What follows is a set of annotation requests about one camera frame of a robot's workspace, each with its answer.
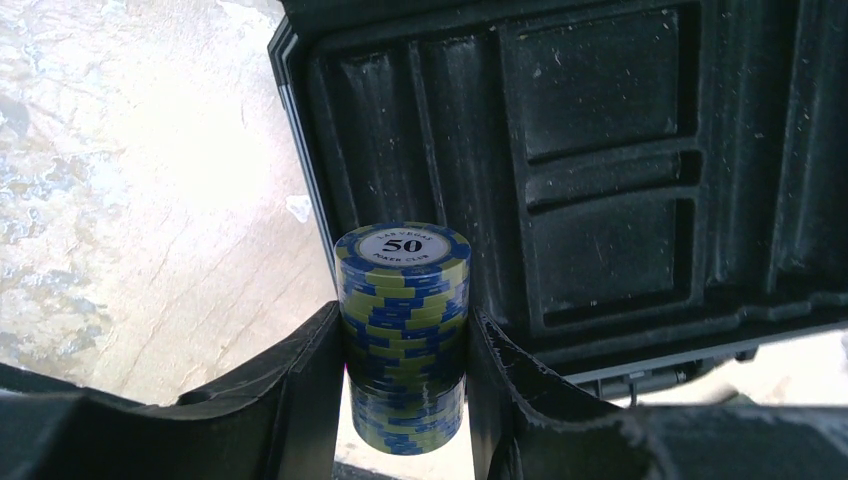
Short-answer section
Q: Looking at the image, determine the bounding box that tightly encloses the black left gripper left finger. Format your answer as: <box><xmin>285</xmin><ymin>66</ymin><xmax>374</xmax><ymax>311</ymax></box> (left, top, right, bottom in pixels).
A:
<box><xmin>1</xmin><ymin>302</ymin><xmax>343</xmax><ymax>479</ymax></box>

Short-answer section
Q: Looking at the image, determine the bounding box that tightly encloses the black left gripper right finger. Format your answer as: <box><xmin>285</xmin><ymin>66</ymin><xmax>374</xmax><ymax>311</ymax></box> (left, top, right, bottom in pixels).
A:
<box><xmin>467</xmin><ymin>309</ymin><xmax>847</xmax><ymax>479</ymax></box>

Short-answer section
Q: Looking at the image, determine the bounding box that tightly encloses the blue green poker chip stack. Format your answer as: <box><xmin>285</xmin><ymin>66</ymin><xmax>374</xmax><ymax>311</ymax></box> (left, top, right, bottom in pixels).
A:
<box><xmin>334</xmin><ymin>222</ymin><xmax>472</xmax><ymax>456</ymax></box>

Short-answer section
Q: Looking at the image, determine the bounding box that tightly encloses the black poker carrying case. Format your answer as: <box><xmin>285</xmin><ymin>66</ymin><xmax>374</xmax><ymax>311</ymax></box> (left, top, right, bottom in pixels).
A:
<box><xmin>269</xmin><ymin>1</ymin><xmax>847</xmax><ymax>392</ymax></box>

